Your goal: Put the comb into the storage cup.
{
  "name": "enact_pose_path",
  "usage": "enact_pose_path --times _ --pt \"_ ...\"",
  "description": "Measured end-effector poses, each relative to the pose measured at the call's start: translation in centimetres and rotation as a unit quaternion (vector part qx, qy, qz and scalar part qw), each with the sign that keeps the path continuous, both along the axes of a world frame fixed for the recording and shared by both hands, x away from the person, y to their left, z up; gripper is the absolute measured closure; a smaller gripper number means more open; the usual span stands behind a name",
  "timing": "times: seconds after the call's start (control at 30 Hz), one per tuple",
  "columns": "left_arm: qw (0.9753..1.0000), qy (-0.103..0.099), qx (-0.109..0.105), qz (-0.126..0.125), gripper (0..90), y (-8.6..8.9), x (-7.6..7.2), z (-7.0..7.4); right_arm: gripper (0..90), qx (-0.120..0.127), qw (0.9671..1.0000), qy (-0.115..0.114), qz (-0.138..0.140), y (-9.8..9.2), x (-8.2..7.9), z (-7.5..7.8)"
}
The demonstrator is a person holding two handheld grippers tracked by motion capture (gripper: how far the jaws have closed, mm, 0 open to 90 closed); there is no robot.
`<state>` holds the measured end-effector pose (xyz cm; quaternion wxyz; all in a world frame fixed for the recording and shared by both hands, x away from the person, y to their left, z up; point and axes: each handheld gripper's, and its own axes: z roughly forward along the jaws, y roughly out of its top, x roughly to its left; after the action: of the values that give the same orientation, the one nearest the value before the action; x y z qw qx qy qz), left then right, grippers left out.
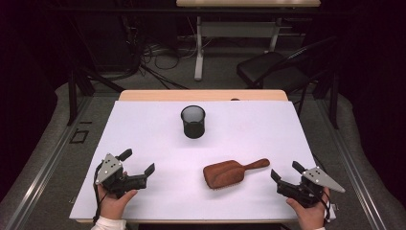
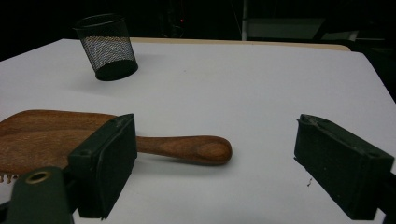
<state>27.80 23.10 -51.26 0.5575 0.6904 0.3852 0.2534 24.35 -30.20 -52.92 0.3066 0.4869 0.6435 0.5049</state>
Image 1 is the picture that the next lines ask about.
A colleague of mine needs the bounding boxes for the light wooden table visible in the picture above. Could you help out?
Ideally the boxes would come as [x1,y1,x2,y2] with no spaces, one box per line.
[76,89,320,224]

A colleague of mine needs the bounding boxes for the black metal stand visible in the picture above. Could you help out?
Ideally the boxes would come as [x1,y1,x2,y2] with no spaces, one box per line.
[66,66,126,127]
[312,69,340,130]

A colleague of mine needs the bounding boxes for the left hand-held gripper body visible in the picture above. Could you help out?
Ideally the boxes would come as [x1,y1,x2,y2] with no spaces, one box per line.
[95,152,149,199]

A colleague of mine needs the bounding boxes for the right hand-held gripper black cable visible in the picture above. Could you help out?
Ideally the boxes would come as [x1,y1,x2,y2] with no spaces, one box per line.
[310,152,333,222]

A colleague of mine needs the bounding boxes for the left hand-held gripper black cable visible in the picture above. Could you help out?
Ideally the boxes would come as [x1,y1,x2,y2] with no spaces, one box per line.
[92,161,108,224]

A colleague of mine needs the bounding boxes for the black mesh pen holder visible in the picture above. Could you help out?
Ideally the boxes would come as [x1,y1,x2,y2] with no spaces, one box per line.
[180,104,207,140]

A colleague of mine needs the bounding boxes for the black horizontal metal bar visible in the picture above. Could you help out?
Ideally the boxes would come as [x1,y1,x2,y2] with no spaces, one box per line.
[47,7,352,15]

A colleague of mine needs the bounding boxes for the aluminium floor rail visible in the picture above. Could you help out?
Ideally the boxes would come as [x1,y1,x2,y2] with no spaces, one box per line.
[4,95,94,230]
[315,99,389,230]

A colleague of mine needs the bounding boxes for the black folding chair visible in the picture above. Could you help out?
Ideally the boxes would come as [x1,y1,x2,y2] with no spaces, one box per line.
[236,35,340,117]

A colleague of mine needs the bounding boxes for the white table mat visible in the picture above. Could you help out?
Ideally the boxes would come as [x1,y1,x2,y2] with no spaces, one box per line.
[69,100,337,221]

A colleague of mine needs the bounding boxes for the hand-held gripper black cable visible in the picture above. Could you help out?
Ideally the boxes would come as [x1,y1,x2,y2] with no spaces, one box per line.
[92,161,108,224]
[310,152,333,222]

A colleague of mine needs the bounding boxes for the brown wooden hairbrush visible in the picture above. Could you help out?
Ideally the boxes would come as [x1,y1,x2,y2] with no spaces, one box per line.
[202,157,271,190]

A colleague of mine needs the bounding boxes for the tangle of floor cables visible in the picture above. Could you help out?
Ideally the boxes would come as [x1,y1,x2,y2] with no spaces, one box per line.
[127,15,213,90]

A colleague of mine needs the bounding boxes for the person's right hand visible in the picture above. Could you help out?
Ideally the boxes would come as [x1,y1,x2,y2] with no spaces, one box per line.
[285,187,331,230]

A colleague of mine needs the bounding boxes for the white-legged desk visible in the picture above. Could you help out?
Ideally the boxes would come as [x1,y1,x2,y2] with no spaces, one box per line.
[175,0,322,81]

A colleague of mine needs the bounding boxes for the person's left hand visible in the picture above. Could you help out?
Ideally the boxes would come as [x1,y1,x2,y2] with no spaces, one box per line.
[97,184,138,220]

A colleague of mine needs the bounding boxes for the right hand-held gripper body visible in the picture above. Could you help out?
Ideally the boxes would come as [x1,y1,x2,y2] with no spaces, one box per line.
[276,166,347,209]

